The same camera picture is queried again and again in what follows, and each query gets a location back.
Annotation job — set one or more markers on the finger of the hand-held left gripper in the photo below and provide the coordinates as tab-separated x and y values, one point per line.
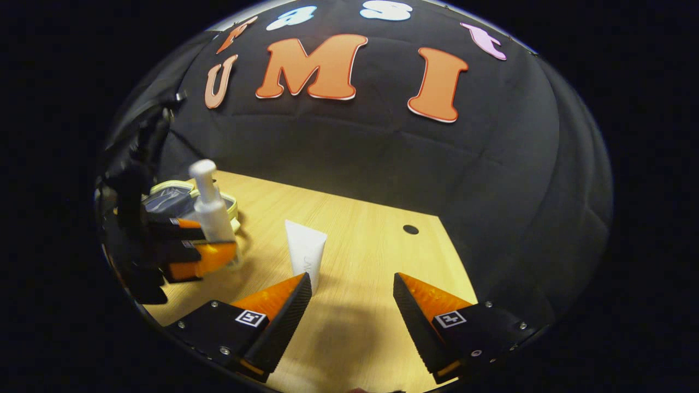
213	256
180	229

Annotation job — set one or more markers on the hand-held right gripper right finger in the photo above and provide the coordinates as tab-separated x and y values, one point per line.
418	330

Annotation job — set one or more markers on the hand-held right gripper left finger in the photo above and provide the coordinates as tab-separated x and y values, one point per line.
286	330

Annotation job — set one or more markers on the white pump bottle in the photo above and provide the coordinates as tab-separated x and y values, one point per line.
213	218

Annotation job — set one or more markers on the white cream tube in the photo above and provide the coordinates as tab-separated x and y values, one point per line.
306	245

